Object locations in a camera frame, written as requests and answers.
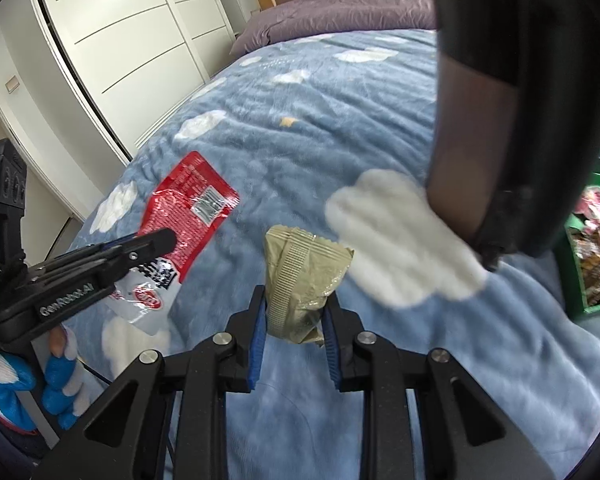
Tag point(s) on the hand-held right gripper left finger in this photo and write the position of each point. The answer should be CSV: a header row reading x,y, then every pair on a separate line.
x,y
257,350

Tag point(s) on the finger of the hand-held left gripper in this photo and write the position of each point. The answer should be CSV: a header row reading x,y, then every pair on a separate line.
x,y
150,246
100,249

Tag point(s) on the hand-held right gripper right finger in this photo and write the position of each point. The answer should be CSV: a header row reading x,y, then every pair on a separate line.
x,y
331,350

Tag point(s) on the red and white snack packet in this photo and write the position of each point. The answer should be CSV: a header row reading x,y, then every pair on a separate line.
x,y
185,210

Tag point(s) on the small olive snack packet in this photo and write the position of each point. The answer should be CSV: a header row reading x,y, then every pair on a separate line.
x,y
300,270

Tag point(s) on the green storage box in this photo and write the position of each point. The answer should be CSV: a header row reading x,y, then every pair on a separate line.
x,y
576,270

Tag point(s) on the person's left hand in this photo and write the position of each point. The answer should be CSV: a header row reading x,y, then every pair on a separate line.
x,y
62,385

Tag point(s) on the blue cloud printed blanket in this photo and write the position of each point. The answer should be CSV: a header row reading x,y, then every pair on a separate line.
x,y
305,135

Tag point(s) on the white wardrobe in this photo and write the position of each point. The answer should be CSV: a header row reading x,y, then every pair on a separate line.
x,y
120,35

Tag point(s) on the purple pillow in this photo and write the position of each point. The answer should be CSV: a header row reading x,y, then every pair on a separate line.
x,y
330,15

